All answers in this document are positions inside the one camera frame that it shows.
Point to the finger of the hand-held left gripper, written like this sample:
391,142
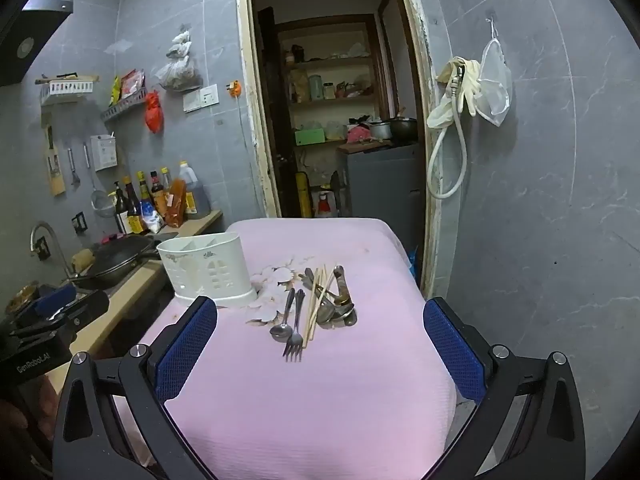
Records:
52,300
90,307

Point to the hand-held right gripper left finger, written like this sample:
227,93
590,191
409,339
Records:
185,350

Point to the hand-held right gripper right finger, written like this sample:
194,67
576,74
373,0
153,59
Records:
452,350

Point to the white plastic utensil holder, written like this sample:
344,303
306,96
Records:
200,270

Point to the metal fork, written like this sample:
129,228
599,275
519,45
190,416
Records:
294,345

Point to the loofah sponge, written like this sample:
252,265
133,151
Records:
82,260

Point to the black wok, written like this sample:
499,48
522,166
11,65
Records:
120,257

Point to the pink scrubber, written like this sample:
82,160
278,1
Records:
112,238

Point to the chrome faucet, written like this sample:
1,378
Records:
44,224

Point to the black pump bottle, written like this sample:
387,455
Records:
121,215

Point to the metal strainer ladle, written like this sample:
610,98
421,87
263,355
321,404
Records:
104,204

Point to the dark sauce bottle yellow label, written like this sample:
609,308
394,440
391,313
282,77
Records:
134,210

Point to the blue white bag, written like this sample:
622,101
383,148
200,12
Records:
152,220

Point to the sauce bottle yellow cap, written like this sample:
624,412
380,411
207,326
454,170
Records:
144,190

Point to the wooden knife holder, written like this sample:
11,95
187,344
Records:
55,170

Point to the metal peeler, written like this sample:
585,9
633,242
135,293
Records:
73,170

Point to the orange red packet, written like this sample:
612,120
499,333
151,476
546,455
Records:
176,205

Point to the dark bottle red cap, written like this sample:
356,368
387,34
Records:
157,190

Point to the pink floral tablecloth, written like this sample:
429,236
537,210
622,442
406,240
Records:
325,410

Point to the clear bottle yellow cap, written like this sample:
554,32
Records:
166,177

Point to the large oil jug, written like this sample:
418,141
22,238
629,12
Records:
196,195

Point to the grey cabinet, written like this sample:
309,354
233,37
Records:
380,185

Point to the white sack with red print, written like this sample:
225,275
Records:
326,205

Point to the yellow gas cylinder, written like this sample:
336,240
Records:
302,195

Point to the red plastic bag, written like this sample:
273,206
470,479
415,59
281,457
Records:
154,112

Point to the yellow snack packet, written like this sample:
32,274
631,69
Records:
115,91

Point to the wooden cutting board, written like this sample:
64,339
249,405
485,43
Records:
362,147

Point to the dark cooking pot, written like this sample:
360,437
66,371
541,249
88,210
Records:
404,130

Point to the red snack packet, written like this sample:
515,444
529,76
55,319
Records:
132,84

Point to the steel pot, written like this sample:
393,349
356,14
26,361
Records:
380,131

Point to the pink cloth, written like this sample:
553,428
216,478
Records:
357,135

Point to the green box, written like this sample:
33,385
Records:
309,137

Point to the black range hood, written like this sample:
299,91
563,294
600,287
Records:
25,50

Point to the clear bag of dried goods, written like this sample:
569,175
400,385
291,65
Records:
177,70

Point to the white mesh bag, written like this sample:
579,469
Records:
495,85

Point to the glass jar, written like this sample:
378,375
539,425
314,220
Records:
329,91

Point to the mint green thermos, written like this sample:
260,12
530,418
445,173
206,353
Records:
315,88

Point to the wooden pantry shelf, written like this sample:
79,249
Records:
330,62

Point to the white wall box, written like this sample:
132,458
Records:
104,152

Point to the grey wall shelf rack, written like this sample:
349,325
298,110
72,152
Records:
125,107

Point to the white wall basket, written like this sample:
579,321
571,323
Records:
67,89

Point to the white wall outlet panel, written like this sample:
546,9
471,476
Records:
200,98

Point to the wooden door frame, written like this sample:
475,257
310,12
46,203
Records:
250,110

